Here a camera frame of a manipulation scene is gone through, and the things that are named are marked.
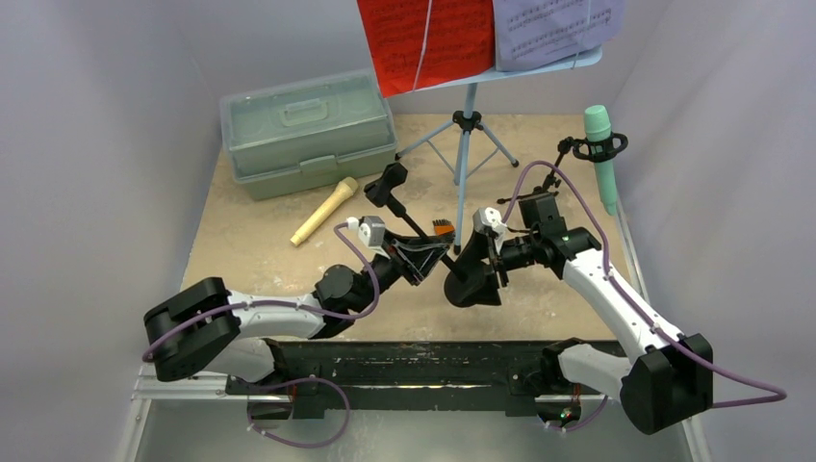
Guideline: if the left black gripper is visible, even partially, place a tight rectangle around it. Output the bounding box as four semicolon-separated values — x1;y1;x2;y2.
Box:
349;229;447;314

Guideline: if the black round-base microphone stand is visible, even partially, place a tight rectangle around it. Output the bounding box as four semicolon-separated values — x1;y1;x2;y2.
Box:
364;163;501;308

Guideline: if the cream yellow microphone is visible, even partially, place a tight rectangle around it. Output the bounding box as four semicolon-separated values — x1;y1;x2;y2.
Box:
290;177;359;246

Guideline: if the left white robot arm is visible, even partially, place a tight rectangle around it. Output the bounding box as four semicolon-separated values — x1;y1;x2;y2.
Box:
142;232;453;394

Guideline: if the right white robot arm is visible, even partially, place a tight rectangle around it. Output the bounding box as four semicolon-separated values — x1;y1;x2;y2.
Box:
444;192;713;435

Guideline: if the orange black hex key set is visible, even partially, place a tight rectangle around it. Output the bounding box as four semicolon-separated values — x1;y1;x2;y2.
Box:
431;218;456;246

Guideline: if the black tripod microphone stand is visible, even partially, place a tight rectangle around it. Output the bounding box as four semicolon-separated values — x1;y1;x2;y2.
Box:
496;132;630;207

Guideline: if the light blue music stand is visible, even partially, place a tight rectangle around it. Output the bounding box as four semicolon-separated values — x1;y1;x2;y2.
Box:
395;45;602;254

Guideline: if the grey-green plastic toolbox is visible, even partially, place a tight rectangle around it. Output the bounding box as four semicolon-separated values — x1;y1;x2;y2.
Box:
219;69;397;200

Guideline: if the mint green microphone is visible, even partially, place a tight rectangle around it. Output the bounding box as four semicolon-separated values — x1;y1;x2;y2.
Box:
583;105;618;216

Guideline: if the red sheet music page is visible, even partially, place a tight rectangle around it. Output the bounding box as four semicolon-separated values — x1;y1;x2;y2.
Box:
356;0;495;97

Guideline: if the lavender sheet music page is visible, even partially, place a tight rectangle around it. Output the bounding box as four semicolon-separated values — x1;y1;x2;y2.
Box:
493;0;626;72

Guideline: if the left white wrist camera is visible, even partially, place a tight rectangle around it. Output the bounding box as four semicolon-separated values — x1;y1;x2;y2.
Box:
345;216;389;258

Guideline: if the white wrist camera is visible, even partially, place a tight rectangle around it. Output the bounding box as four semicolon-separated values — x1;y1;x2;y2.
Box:
473;207;507;240
345;216;389;258

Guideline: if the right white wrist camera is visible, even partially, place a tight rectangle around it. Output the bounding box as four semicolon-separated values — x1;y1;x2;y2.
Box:
473;207;507;240

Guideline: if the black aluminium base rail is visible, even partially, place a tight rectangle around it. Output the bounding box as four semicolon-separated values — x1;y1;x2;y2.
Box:
130;341;709;423

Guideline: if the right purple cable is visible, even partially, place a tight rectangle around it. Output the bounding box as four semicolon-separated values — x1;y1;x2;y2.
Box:
499;160;788;409

